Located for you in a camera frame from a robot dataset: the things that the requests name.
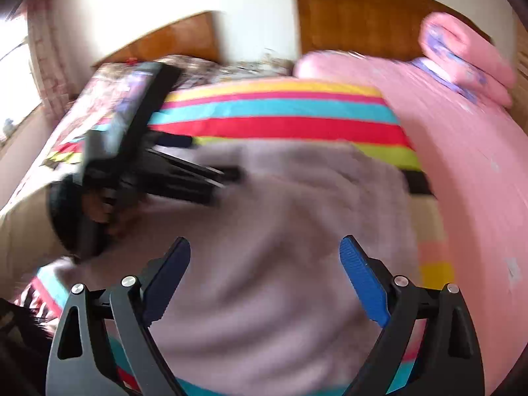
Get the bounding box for rolled pink floral quilt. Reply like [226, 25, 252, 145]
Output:
[412, 12, 516, 108]

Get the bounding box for nightstand with floral cover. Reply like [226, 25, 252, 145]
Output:
[218, 51, 294, 81]

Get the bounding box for person's left hand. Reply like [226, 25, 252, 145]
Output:
[82, 191, 146, 239]

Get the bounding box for right bed wooden headboard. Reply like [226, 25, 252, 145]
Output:
[296, 0, 492, 61]

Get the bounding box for floral patterned quilt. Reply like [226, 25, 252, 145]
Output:
[0, 53, 224, 211]

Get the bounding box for mauve sweatpants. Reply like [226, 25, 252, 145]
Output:
[57, 140, 419, 395]

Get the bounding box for pink bed sheet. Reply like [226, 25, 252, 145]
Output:
[294, 51, 527, 395]

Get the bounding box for window with bars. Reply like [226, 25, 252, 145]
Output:
[0, 14, 41, 143]

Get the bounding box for bed wooden headboard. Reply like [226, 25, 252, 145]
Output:
[91, 11, 223, 70]
[296, 0, 492, 61]

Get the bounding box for left bed wooden headboard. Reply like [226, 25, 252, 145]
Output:
[91, 11, 223, 70]

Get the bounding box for rainbow striped blanket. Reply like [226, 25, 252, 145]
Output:
[13, 75, 457, 396]

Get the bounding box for floral red curtain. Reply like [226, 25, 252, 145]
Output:
[26, 0, 75, 126]

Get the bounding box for light wooden wardrobe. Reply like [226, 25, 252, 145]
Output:
[512, 16, 528, 116]

